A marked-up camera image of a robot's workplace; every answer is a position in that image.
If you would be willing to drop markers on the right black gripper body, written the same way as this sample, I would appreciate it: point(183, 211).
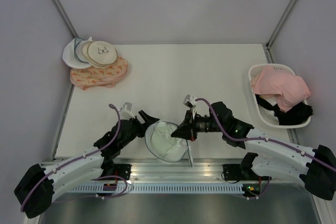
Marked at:
point(195, 124)

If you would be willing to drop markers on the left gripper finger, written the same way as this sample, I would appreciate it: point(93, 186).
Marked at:
point(153, 120)
point(144, 116)

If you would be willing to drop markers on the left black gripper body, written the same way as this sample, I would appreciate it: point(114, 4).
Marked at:
point(137, 130)

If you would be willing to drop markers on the white mesh laundry bag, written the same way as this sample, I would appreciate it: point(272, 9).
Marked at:
point(187, 153)

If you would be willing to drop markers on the pale green bra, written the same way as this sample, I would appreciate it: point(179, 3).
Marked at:
point(167, 148)

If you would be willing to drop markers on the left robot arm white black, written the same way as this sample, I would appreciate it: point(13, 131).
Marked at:
point(41, 186)

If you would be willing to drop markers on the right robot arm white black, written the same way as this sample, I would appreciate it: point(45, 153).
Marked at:
point(312, 168)

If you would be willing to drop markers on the pink patterned laundry bag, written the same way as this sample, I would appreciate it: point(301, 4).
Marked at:
point(100, 77)

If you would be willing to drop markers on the white plastic laundry basket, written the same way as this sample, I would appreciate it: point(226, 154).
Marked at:
point(267, 116)

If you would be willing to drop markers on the beige bag with bra drawing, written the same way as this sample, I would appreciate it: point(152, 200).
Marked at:
point(99, 54)

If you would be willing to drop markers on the white blue-trimmed mesh bag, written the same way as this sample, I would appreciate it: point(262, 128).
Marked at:
point(72, 55)

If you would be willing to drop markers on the pink bra in basket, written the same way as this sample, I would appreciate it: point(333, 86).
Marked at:
point(287, 89)

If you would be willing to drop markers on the black garment in basket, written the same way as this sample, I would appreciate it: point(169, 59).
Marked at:
point(295, 116)

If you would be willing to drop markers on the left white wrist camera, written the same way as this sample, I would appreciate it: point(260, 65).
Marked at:
point(127, 109)

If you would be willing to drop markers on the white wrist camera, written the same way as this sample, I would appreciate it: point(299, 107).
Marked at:
point(127, 109)
point(191, 102)

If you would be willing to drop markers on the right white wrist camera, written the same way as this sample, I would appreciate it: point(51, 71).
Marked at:
point(191, 102)

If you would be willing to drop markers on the aluminium mounting rail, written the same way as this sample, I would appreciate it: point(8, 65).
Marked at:
point(153, 171)

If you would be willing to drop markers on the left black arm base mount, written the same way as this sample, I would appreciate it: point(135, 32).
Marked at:
point(122, 170)

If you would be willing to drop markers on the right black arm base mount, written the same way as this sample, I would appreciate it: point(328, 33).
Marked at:
point(233, 174)

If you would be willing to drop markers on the white slotted cable duct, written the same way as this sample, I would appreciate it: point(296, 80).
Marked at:
point(163, 188)

